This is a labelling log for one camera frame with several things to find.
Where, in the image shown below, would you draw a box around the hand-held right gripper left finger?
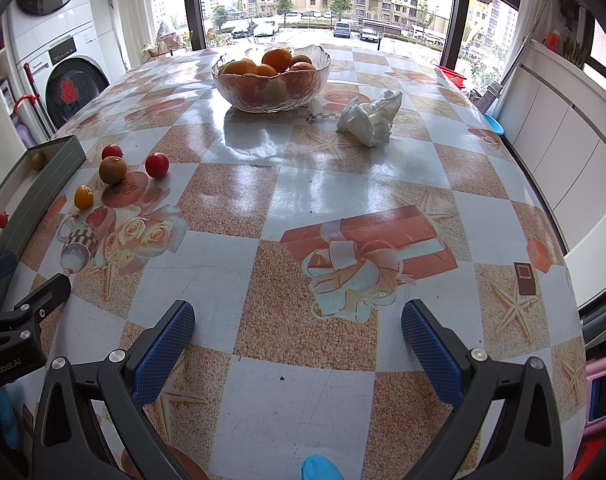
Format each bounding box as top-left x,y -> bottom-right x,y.
30,300 -> 196,480

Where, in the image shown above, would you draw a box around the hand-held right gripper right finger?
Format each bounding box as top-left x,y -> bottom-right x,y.
401,299 -> 568,480

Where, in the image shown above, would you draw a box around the grey shallow cardboard box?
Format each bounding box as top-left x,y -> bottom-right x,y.
0,135 -> 87,306

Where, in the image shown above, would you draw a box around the person's left hand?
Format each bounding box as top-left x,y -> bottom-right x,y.
0,387 -> 21,451

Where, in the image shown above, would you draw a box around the person's right hand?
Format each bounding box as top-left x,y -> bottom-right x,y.
301,455 -> 341,480

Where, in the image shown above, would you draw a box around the lilac plastic container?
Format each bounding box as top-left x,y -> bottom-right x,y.
13,117 -> 39,148

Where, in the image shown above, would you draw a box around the pink plastic case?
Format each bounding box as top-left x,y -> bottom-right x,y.
585,350 -> 606,436

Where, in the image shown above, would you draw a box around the white washing machine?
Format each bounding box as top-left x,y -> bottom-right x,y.
16,35 -> 111,133

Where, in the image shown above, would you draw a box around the white shelf unit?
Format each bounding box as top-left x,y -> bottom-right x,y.
0,25 -> 14,101

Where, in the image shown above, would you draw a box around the crumpled white tissue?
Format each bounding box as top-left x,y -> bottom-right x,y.
336,90 -> 404,148

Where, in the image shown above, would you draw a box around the white tumble dryer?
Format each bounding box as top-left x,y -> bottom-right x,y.
6,0 -> 94,63

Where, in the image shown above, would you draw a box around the white low cabinet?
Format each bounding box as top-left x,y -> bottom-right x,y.
498,40 -> 606,306

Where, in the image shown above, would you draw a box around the woven wicker basket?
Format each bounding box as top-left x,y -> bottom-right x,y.
475,82 -> 504,113

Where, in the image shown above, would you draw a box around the clear glass bowl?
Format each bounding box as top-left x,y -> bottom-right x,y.
211,44 -> 331,113

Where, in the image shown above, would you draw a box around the red plastic basin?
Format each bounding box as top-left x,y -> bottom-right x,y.
433,66 -> 468,87

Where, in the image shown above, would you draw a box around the green potted plant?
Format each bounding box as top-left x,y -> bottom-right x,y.
563,40 -> 591,63

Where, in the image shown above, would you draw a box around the red handled mop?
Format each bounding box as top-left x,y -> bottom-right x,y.
14,62 -> 53,138

